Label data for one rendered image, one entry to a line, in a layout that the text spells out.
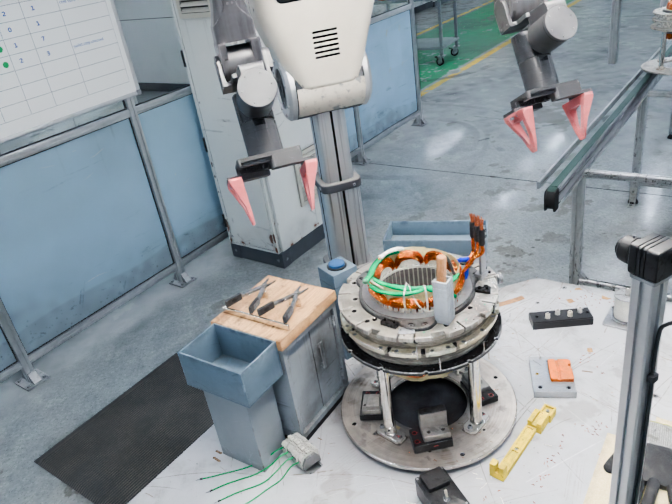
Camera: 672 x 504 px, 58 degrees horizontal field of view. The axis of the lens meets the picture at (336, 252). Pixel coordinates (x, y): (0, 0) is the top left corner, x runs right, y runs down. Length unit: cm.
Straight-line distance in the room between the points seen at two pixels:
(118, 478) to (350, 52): 185
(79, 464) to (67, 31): 191
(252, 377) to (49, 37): 229
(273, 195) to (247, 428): 231
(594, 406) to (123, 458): 187
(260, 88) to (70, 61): 236
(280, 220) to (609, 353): 233
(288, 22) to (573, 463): 109
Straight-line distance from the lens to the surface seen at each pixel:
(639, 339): 84
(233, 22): 99
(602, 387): 151
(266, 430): 132
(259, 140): 96
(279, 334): 123
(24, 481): 287
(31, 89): 312
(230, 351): 133
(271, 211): 351
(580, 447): 137
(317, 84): 146
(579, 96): 117
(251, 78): 91
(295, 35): 144
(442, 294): 110
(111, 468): 269
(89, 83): 327
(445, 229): 158
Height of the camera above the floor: 176
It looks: 28 degrees down
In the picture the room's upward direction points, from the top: 9 degrees counter-clockwise
